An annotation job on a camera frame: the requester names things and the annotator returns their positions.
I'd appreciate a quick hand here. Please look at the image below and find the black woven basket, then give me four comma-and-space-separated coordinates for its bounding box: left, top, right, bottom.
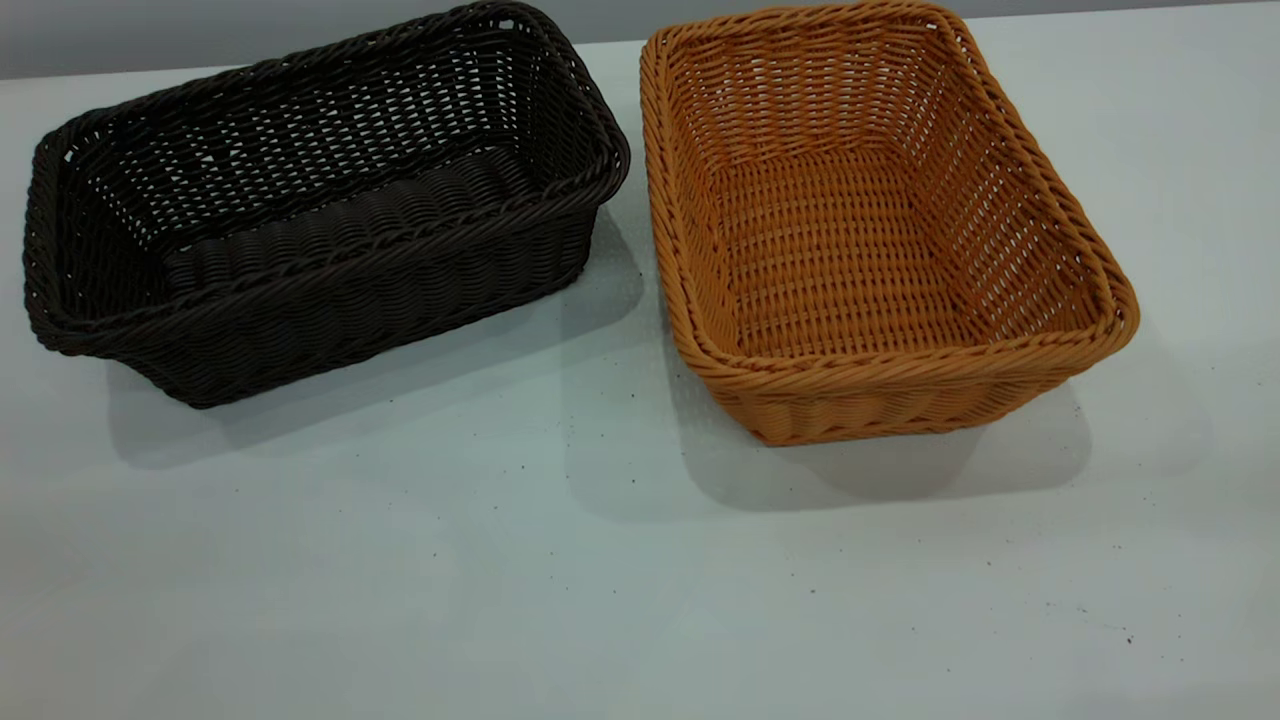
22, 0, 632, 409

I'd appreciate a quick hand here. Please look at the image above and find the orange woven basket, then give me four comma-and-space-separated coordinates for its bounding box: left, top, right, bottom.
640, 0, 1141, 447

